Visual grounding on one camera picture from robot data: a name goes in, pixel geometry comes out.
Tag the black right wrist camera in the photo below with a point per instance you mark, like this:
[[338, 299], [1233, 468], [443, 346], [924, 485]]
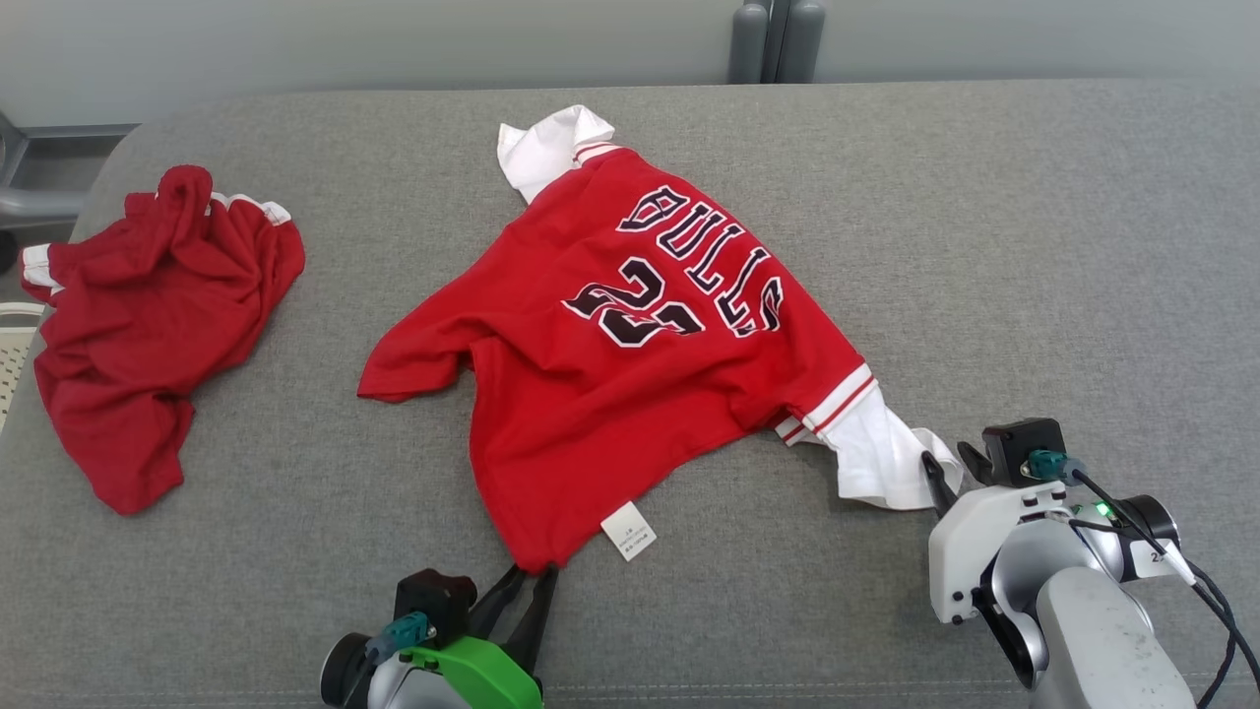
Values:
[[1019, 448]]

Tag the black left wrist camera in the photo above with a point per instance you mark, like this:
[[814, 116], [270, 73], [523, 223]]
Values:
[[433, 601]]

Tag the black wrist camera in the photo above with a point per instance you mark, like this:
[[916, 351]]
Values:
[[433, 601], [1019, 448]]

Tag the grey wheeled metal frame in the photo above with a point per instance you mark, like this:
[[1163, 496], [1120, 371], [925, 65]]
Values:
[[34, 202]]

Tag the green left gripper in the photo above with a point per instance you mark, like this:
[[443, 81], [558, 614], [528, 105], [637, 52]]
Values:
[[477, 675]]

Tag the cream perforated laundry basket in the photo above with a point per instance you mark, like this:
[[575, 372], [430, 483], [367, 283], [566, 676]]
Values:
[[12, 364]]

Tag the red Bulls jersey white sleeves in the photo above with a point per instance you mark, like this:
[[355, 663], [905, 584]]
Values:
[[610, 394]]

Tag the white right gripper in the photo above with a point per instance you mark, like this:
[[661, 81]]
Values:
[[970, 547]]

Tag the grey vertical partition post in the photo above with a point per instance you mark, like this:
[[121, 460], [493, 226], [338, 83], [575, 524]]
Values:
[[778, 39]]

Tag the red shorts white stripe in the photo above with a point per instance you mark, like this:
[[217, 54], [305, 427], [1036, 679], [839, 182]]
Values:
[[148, 325]]

